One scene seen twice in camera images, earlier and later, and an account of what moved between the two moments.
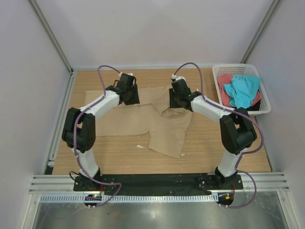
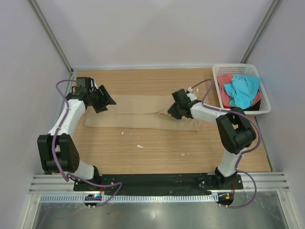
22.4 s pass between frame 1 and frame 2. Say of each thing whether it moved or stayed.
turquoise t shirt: stayed
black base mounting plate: stayed
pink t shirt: stayed
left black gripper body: moved
